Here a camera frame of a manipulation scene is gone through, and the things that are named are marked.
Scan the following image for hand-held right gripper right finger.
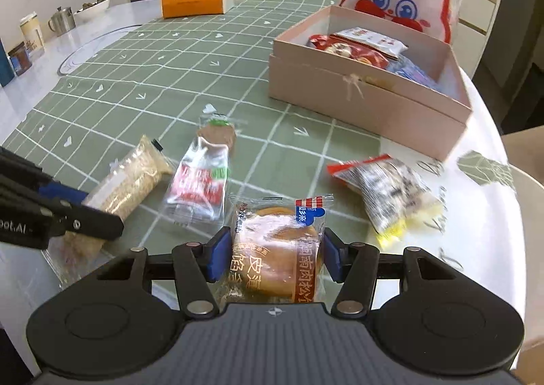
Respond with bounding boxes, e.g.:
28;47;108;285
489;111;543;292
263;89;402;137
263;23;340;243
323;229;453;320

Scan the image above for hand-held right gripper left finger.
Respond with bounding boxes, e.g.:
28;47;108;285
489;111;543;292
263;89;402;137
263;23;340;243
97;227;232;320

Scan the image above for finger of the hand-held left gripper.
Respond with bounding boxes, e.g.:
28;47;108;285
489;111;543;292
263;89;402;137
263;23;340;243
0;147;88;211
38;198;125;241

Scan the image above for bread bun snack packet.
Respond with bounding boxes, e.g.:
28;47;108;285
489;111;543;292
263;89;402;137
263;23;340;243
215;194;334;305

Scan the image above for oat coloured snack packet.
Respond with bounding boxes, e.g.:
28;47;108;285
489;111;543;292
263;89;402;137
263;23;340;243
42;134;175;286

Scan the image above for pink cardboard box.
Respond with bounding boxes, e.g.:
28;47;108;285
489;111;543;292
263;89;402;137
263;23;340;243
268;6;474;162

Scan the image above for white snack packet red edges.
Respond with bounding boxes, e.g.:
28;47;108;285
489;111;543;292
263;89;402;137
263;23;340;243
330;27;409;58

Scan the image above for white red brown bar packet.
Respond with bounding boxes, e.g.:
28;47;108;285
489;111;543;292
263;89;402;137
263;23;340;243
159;113;247;228

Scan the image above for black white yellow snack packet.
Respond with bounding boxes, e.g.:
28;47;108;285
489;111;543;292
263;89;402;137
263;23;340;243
327;154;445;250

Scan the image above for glass turntable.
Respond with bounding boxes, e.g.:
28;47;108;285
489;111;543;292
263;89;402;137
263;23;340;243
56;23;143;76

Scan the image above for blue bottle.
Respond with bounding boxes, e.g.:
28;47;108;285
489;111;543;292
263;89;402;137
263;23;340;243
0;38;18;88

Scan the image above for small dark jar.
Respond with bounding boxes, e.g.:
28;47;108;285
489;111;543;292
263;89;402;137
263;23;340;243
7;41;32;76

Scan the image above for green grid tablecloth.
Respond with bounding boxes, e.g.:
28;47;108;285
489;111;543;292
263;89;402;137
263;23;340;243
0;0;383;279

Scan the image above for cream jar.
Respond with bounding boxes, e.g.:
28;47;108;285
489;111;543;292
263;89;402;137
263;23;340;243
19;12;45;60

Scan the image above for metal cup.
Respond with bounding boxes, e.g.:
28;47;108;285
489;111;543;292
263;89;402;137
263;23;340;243
48;6;76;37

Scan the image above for white bowl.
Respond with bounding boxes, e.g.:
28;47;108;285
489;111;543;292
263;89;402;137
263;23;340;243
73;0;112;21

